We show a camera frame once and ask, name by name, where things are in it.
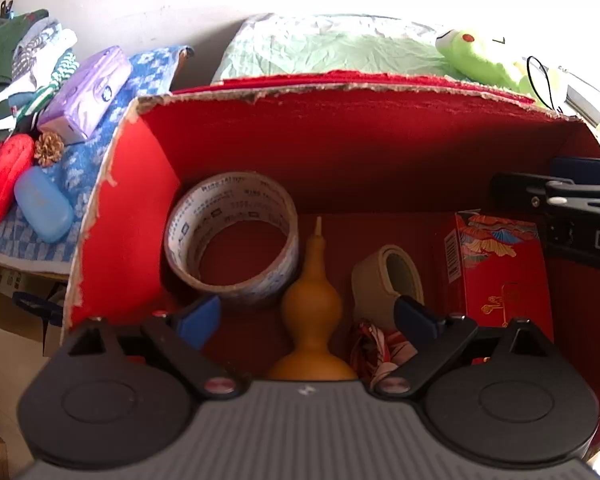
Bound red cardboard storage box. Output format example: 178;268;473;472
61;70;600;461

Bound pine cone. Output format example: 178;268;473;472
34;132;65;167

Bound purple tissue pack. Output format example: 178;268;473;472
38;46;132;145

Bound blue soap case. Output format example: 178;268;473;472
14;166;73;244

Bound large clear printed tape roll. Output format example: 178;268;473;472
163;171;299;304

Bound pile of folded clothes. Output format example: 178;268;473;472
0;0;79;151

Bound white device with screen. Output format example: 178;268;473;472
558;66;600;129

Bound orange gourd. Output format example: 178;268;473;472
268;218;356;382

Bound red oval case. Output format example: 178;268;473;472
0;133;34;223

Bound red floral pouch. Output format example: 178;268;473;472
350;320;417;389

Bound green frog plush toy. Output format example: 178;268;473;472
436;29;533;96

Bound beige masking tape roll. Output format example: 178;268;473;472
351;245;424;330

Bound black scissors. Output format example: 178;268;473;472
12;282;67;358

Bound light green pillow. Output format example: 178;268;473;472
212;13;466;82

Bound small red decorated box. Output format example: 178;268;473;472
440;211;554;339

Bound blue white floral cloth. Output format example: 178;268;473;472
0;46;194;275

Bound black cable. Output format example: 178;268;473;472
526;54;556;111

